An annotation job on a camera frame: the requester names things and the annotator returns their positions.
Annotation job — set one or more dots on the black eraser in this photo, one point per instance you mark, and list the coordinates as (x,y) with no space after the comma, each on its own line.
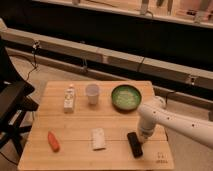
(134,144)

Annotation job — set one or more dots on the orange carrot toy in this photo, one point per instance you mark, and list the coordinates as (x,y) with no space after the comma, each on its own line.
(53,142)

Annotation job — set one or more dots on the cream cylindrical pusher tool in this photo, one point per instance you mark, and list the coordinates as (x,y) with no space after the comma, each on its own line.
(144,135)

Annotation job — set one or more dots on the small white bottle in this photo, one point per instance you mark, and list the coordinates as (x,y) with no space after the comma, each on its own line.
(69,99)

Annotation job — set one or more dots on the green bowl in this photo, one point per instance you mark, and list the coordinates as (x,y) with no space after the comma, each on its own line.
(126,97)

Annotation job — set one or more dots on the black chair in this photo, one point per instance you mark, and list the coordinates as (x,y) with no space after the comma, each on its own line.
(14,102)

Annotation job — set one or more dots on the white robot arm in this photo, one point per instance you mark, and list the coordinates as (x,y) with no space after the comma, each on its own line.
(153,112)

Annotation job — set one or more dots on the translucent plastic cup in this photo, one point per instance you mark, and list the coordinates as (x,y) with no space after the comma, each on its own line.
(92,92)

